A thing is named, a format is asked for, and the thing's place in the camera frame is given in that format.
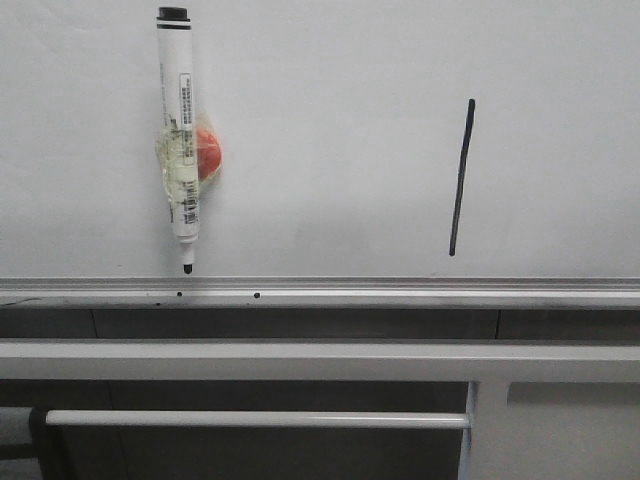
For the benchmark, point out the white whiteboard marker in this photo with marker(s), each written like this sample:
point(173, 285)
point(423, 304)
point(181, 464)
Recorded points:
point(176, 147)

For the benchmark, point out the white horizontal rod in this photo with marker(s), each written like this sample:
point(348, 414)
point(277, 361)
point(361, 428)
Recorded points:
point(257, 419)

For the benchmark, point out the white whiteboard with aluminium frame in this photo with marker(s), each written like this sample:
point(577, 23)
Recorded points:
point(401, 153)

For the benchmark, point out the black rod bracket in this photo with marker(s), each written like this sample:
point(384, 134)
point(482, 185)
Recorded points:
point(50, 448)

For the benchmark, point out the red round magnet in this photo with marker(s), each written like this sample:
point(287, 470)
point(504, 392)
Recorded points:
point(209, 150)

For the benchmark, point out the white metal table frame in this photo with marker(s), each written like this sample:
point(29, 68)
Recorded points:
point(488, 371)

